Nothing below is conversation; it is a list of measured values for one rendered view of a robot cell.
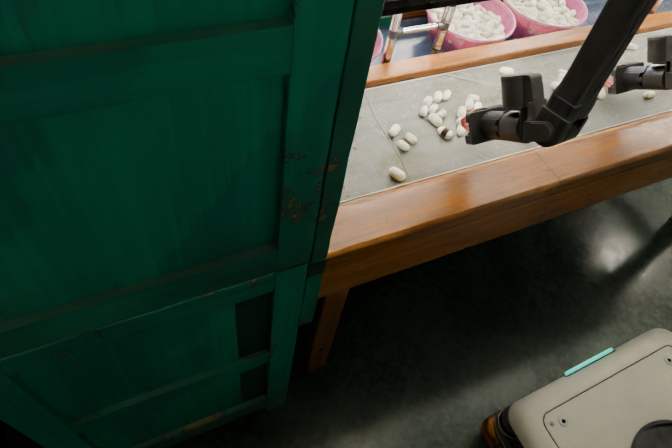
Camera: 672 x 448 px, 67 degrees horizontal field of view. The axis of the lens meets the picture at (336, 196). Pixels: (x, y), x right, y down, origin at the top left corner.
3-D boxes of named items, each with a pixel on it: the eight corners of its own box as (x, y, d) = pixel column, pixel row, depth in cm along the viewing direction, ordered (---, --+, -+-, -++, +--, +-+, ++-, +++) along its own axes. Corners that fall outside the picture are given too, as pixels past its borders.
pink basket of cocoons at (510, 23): (519, 46, 157) (533, 19, 149) (470, 80, 144) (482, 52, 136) (452, 4, 167) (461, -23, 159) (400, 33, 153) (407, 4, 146)
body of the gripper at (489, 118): (463, 113, 103) (487, 114, 96) (504, 104, 106) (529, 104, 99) (466, 144, 104) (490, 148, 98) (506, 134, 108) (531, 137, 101)
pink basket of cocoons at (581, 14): (589, 46, 162) (606, 20, 155) (524, 59, 153) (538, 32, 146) (539, -1, 176) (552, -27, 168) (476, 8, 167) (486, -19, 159)
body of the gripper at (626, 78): (608, 68, 128) (636, 67, 121) (637, 61, 131) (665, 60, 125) (609, 94, 130) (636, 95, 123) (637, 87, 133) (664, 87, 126)
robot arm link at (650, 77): (666, 92, 118) (682, 87, 120) (666, 61, 116) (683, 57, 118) (638, 91, 125) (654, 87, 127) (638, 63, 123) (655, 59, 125)
